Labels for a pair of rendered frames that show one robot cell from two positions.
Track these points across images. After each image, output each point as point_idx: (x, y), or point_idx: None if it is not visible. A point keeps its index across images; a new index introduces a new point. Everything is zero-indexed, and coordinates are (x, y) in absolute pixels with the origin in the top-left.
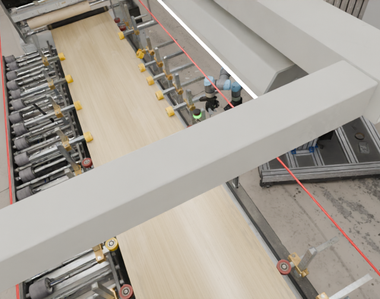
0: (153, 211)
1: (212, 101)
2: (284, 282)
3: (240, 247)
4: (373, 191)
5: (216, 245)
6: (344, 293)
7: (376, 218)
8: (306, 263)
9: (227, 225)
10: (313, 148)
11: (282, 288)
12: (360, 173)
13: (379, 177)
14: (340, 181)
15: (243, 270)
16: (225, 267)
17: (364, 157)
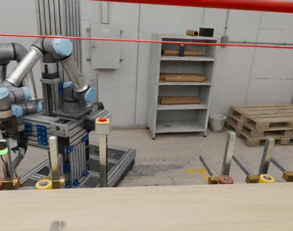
0: None
1: (13, 122)
2: (241, 184)
3: (198, 199)
4: (138, 174)
5: (191, 217)
6: (247, 168)
7: (159, 183)
8: (231, 157)
9: (167, 199)
10: (85, 171)
11: (247, 187)
12: (126, 166)
13: (132, 165)
14: (119, 184)
15: (227, 205)
16: (221, 218)
17: (116, 156)
